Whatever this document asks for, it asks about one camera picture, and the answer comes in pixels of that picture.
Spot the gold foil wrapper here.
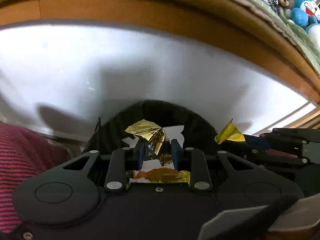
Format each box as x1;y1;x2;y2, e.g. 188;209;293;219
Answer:
125;119;172;167

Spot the blue Doraemon plush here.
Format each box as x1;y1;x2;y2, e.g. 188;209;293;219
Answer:
285;0;319;29

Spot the black trash bin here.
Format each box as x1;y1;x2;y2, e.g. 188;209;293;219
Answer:
84;100;218;155

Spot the wooden bed frame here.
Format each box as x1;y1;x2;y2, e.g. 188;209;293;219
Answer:
1;0;319;102

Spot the pink striped sleeve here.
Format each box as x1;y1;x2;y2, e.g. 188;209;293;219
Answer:
1;122;69;234

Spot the large yellow foil bag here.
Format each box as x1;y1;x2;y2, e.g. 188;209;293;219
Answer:
126;167;190;184

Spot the white tissue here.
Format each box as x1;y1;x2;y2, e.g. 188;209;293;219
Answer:
122;125;184;148

